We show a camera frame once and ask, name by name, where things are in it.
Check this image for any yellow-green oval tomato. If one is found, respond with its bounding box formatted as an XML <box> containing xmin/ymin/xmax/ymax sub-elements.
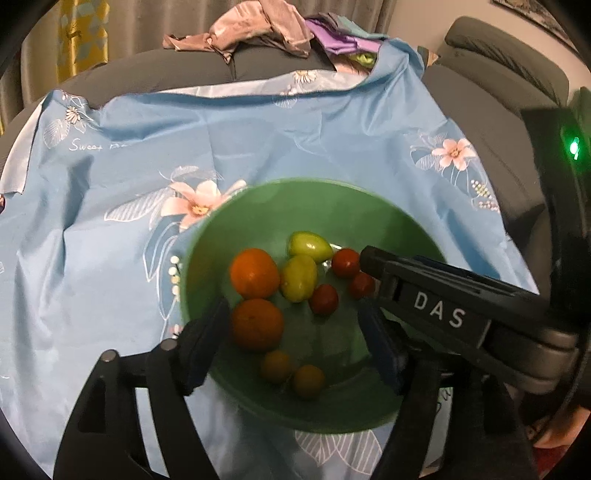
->
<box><xmin>280</xmin><ymin>255</ymin><xmax>318</xmax><ymax>303</ymax></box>

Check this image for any small yellow-orange kumquat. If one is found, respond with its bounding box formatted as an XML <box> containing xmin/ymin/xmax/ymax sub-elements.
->
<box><xmin>259</xmin><ymin>350</ymin><xmax>293</xmax><ymax>383</ymax></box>

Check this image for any red cherry tomato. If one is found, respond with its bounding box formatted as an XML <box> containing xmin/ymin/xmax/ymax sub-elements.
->
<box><xmin>331</xmin><ymin>248</ymin><xmax>360</xmax><ymax>279</ymax></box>
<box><xmin>348</xmin><ymin>272</ymin><xmax>376</xmax><ymax>300</ymax></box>
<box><xmin>308</xmin><ymin>284</ymin><xmax>339</xmax><ymax>317</ymax></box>

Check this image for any green bowl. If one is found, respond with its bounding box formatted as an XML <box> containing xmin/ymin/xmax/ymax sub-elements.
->
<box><xmin>180</xmin><ymin>179</ymin><xmax>441</xmax><ymax>433</ymax></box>

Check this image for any grey sofa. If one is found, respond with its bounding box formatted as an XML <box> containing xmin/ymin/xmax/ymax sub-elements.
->
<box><xmin>1</xmin><ymin>40</ymin><xmax>549</xmax><ymax>300</ymax></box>

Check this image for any green oval tomato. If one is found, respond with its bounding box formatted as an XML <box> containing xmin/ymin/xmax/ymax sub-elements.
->
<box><xmin>287</xmin><ymin>231</ymin><xmax>334</xmax><ymax>264</ymax></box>

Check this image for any yellow patterned curtain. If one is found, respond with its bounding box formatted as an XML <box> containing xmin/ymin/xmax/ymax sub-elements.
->
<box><xmin>57</xmin><ymin>0</ymin><xmax>110</xmax><ymax>82</ymax></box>

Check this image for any light blue floral cloth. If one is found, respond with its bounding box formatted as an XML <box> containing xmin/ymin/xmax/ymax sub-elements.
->
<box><xmin>1</xmin><ymin>40</ymin><xmax>536</xmax><ymax>473</ymax></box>

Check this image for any purple cloth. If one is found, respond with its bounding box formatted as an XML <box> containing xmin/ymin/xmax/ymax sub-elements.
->
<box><xmin>304</xmin><ymin>12</ymin><xmax>388</xmax><ymax>68</ymax></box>

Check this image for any pinkish grey crumpled garment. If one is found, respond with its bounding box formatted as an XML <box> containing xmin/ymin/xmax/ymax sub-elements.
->
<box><xmin>162</xmin><ymin>1</ymin><xmax>314</xmax><ymax>64</ymax></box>

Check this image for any grey armchair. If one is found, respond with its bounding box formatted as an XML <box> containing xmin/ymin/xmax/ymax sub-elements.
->
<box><xmin>438</xmin><ymin>16</ymin><xmax>569</xmax><ymax>115</ymax></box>

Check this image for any large orange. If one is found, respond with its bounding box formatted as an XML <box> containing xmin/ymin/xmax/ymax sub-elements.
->
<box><xmin>229</xmin><ymin>248</ymin><xmax>280</xmax><ymax>300</ymax></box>

